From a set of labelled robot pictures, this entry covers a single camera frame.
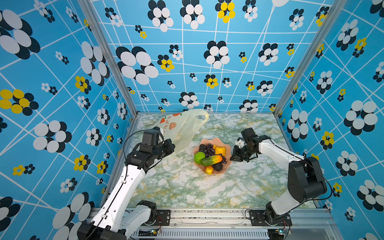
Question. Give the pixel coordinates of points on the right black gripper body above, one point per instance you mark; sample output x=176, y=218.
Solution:
x=241, y=154

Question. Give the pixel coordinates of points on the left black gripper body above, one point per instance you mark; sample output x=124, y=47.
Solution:
x=168, y=149

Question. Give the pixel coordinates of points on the cream printed plastic bag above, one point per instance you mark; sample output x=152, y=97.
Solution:
x=182, y=127

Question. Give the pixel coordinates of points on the pink scalloped fruit bowl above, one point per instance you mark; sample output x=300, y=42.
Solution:
x=217, y=142

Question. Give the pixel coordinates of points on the green orange papaya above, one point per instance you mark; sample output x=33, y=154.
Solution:
x=211, y=160

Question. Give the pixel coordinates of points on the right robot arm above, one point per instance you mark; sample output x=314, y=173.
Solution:
x=305, y=179

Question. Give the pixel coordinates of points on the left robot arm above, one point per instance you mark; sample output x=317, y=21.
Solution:
x=112, y=222

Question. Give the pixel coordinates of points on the yellow bell pepper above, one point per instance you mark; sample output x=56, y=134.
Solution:
x=220, y=151

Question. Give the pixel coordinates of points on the dark avocado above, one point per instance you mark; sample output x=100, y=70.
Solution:
x=218, y=167

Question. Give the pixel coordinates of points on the green lime fruit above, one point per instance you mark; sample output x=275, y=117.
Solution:
x=198, y=157

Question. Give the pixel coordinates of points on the purple grape bunch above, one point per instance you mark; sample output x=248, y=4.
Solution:
x=209, y=151

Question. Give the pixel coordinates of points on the yellow red mango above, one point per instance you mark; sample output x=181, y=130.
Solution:
x=209, y=170

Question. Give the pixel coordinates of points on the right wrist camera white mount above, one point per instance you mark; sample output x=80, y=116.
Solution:
x=240, y=143

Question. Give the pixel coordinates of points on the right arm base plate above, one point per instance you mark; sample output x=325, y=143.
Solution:
x=265, y=218

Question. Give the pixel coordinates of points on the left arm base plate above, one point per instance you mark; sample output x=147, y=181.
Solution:
x=162, y=218

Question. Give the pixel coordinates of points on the aluminium front rail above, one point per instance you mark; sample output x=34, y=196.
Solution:
x=232, y=224

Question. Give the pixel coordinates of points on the left aluminium corner post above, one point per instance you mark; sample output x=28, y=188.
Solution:
x=102, y=41

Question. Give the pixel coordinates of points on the aluminium corner post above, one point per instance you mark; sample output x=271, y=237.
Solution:
x=102, y=41
x=334, y=12

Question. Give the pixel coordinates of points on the right aluminium corner post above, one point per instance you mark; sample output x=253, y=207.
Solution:
x=334, y=12

